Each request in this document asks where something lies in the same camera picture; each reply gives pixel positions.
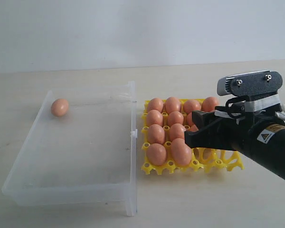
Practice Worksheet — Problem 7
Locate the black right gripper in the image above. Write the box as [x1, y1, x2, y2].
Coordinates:
[184, 110, 259, 152]

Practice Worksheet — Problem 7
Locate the brown egg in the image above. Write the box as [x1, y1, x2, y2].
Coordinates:
[201, 96, 219, 112]
[171, 138, 192, 166]
[187, 113, 194, 126]
[50, 98, 69, 117]
[146, 110, 164, 126]
[201, 148, 212, 160]
[146, 143, 167, 166]
[147, 124, 165, 144]
[169, 123, 186, 142]
[189, 124, 199, 132]

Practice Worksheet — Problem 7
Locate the brown egg slot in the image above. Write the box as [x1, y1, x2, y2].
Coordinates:
[164, 96, 181, 114]
[183, 99, 201, 114]
[146, 97, 163, 113]

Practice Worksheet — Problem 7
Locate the brown egg lone front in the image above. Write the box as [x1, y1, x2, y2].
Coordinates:
[167, 111, 184, 126]

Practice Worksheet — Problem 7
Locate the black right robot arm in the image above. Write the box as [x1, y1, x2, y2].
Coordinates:
[184, 111, 285, 180]

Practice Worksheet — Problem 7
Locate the yellow plastic egg tray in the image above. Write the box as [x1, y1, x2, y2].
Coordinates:
[141, 99, 244, 175]

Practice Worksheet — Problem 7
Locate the clear plastic tray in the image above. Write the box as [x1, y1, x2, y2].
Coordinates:
[2, 81, 137, 216]

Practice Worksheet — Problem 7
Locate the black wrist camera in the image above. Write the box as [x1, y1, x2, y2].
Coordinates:
[217, 70, 283, 97]

